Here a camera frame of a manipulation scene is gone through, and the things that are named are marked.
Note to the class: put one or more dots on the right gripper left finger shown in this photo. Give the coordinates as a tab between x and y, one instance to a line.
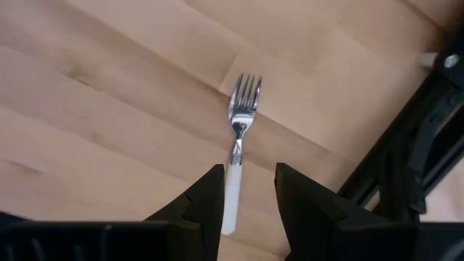
181	239

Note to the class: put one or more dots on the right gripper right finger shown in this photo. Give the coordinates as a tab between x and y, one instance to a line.
326	235

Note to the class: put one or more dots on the black aluminium table frame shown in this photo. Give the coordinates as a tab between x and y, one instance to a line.
406	163

